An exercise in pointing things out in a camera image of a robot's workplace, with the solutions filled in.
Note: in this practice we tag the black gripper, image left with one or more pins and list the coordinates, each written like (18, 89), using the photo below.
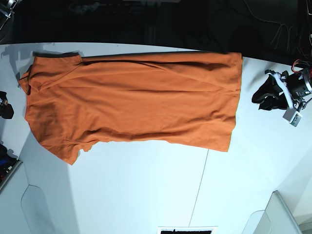
(6, 110)

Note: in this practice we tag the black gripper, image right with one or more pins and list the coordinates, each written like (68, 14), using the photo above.
(283, 90)

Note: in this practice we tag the orange t-shirt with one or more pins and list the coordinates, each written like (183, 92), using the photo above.
(74, 102)

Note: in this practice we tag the grey tool tray, left edge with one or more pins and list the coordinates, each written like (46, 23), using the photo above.
(8, 166)

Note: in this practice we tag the grey box, bottom right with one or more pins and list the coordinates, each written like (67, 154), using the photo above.
(276, 218)

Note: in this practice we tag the white framed black panel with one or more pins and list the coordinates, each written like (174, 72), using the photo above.
(187, 230)

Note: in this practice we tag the white wrist camera, image right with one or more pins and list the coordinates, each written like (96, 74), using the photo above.
(292, 116)

